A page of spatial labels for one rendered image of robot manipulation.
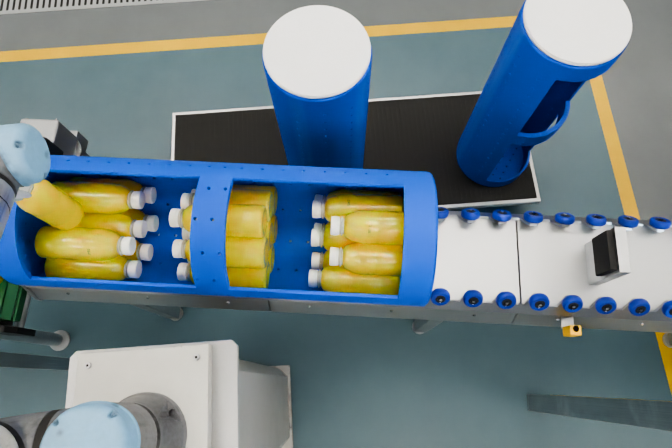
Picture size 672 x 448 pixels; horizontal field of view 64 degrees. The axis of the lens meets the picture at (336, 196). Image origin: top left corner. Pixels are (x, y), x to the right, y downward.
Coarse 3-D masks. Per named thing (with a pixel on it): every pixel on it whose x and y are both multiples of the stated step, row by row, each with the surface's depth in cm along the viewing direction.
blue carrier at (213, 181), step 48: (288, 192) 126; (432, 192) 105; (0, 240) 104; (144, 240) 130; (192, 240) 102; (288, 240) 129; (432, 240) 101; (96, 288) 113; (144, 288) 110; (192, 288) 108; (240, 288) 108; (288, 288) 120; (432, 288) 104
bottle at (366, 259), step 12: (348, 252) 110; (360, 252) 109; (372, 252) 109; (384, 252) 109; (396, 252) 109; (348, 264) 110; (360, 264) 109; (372, 264) 109; (384, 264) 109; (396, 264) 109
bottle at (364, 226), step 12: (348, 216) 109; (360, 216) 108; (372, 216) 108; (384, 216) 108; (396, 216) 108; (348, 228) 108; (360, 228) 107; (372, 228) 107; (384, 228) 107; (396, 228) 107; (360, 240) 108; (372, 240) 108; (384, 240) 108; (396, 240) 108
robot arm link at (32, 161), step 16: (0, 128) 62; (16, 128) 62; (32, 128) 64; (0, 144) 61; (16, 144) 61; (32, 144) 64; (0, 160) 61; (16, 160) 61; (32, 160) 63; (48, 160) 67; (0, 176) 60; (16, 176) 62; (32, 176) 63; (0, 192) 59; (16, 192) 63; (0, 208) 59; (0, 224) 59
